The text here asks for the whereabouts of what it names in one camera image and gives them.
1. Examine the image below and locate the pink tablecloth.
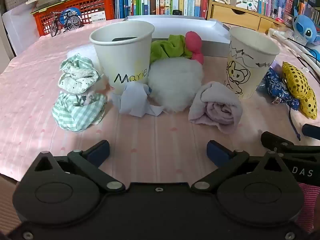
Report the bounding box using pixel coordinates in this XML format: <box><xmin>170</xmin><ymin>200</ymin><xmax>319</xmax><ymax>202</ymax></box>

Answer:
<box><xmin>0</xmin><ymin>17</ymin><xmax>320</xmax><ymax>188</ymax></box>

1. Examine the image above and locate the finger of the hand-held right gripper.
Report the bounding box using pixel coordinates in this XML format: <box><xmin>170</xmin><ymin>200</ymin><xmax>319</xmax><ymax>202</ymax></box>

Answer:
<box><xmin>261</xmin><ymin>131</ymin><xmax>294</xmax><ymax>153</ymax></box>
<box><xmin>302</xmin><ymin>124</ymin><xmax>320</xmax><ymax>140</ymax></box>

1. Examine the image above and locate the white pipe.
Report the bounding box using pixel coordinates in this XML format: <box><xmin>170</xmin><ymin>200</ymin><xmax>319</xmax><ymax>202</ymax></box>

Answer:
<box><xmin>267</xmin><ymin>29</ymin><xmax>320</xmax><ymax>70</ymax></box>

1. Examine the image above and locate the wooden drawer organizer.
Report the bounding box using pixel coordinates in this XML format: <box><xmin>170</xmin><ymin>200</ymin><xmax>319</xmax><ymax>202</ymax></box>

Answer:
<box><xmin>207</xmin><ymin>1</ymin><xmax>285</xmax><ymax>33</ymax></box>

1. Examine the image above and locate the lavender towel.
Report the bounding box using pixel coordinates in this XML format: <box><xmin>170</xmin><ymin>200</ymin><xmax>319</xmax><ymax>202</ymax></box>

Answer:
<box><xmin>188</xmin><ymin>81</ymin><xmax>243</xmax><ymax>133</ymax></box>

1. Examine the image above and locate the white translucent sheet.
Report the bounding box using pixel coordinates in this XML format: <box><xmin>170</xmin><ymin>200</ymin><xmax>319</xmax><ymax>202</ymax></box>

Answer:
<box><xmin>2</xmin><ymin>4</ymin><xmax>40</xmax><ymax>55</ymax></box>

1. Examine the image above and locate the paper cup cartoon drawing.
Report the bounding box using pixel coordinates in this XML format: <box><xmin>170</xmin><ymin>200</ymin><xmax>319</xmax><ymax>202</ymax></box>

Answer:
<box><xmin>223</xmin><ymin>27</ymin><xmax>280</xmax><ymax>100</ymax></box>

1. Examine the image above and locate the green checked cloth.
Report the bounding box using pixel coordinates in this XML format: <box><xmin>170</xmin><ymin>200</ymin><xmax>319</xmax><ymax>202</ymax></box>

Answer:
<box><xmin>52</xmin><ymin>92</ymin><xmax>108</xmax><ymax>132</ymax></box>

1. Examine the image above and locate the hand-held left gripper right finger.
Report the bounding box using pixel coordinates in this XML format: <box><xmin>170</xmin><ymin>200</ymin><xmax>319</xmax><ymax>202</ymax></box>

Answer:
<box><xmin>191</xmin><ymin>140</ymin><xmax>288</xmax><ymax>193</ymax></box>

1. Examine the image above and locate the white shallow box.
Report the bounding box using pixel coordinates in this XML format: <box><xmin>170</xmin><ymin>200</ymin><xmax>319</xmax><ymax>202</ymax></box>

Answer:
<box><xmin>122</xmin><ymin>15</ymin><xmax>230</xmax><ymax>55</ymax></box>

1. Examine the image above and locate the light blue cloth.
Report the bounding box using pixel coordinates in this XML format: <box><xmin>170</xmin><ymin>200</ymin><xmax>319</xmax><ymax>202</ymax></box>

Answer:
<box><xmin>111</xmin><ymin>83</ymin><xmax>164</xmax><ymax>117</ymax></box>

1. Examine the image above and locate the white green print cloth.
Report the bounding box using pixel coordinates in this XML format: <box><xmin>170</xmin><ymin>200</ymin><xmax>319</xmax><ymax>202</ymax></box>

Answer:
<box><xmin>58</xmin><ymin>53</ymin><xmax>100</xmax><ymax>95</ymax></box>

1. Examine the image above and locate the blue patterned pouch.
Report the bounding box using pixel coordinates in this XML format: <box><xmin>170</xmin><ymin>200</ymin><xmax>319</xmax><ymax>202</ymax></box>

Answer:
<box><xmin>257</xmin><ymin>66</ymin><xmax>302</xmax><ymax>140</ymax></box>

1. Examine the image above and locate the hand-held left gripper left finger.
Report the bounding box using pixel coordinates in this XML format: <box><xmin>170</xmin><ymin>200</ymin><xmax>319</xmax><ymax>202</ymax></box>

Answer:
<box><xmin>32</xmin><ymin>140</ymin><xmax>125</xmax><ymax>193</ymax></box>

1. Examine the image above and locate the yellow dotted plush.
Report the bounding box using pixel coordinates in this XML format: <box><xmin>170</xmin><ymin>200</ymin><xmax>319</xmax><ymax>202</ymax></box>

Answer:
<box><xmin>281</xmin><ymin>61</ymin><xmax>318</xmax><ymax>120</ymax></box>

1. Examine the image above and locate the white fluffy ball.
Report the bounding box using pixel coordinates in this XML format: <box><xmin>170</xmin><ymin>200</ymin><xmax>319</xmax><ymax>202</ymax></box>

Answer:
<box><xmin>147</xmin><ymin>57</ymin><xmax>204</xmax><ymax>113</ymax></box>

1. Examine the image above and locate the blue round fan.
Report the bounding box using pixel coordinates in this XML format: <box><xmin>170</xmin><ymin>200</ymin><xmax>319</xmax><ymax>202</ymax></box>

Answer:
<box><xmin>61</xmin><ymin>7</ymin><xmax>82</xmax><ymax>28</ymax></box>

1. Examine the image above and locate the black cable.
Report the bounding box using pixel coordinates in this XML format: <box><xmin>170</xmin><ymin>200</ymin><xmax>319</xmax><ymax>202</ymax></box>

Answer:
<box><xmin>287</xmin><ymin>37</ymin><xmax>320</xmax><ymax>68</ymax></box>

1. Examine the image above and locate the blue alien plush toy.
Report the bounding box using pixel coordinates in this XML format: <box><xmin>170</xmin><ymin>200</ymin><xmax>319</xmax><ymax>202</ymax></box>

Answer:
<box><xmin>292</xmin><ymin>6</ymin><xmax>320</xmax><ymax>46</ymax></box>

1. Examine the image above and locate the red plastic crate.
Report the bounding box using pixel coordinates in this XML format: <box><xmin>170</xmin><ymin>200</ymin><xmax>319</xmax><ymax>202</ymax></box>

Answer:
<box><xmin>32</xmin><ymin>0</ymin><xmax>115</xmax><ymax>37</ymax></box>

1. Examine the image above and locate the green scrunchie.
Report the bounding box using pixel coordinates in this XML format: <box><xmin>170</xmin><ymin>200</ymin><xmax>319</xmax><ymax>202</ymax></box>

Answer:
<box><xmin>150</xmin><ymin>34</ymin><xmax>193</xmax><ymax>63</ymax></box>

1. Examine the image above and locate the paper cup black lettering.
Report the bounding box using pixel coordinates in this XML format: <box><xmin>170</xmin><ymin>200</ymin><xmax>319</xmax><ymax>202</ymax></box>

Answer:
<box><xmin>89</xmin><ymin>21</ymin><xmax>155</xmax><ymax>93</ymax></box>

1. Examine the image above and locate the toy bicycle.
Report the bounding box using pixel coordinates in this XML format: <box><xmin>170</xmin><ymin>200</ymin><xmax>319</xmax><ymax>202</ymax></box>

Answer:
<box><xmin>50</xmin><ymin>11</ymin><xmax>82</xmax><ymax>37</ymax></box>

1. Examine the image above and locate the person's right forearm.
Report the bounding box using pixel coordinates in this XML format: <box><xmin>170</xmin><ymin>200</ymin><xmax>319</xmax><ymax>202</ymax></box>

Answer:
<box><xmin>296</xmin><ymin>182</ymin><xmax>320</xmax><ymax>233</ymax></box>

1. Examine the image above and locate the pink plush toy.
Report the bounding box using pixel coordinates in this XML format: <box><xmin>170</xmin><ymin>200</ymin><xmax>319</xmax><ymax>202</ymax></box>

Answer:
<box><xmin>185</xmin><ymin>31</ymin><xmax>204</xmax><ymax>64</ymax></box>

